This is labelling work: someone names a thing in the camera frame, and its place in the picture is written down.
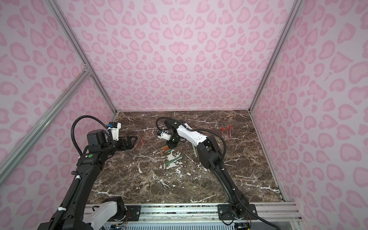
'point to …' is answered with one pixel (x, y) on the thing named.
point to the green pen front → (173, 160)
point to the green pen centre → (194, 150)
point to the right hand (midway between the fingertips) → (172, 143)
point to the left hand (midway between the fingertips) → (129, 135)
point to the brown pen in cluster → (163, 148)
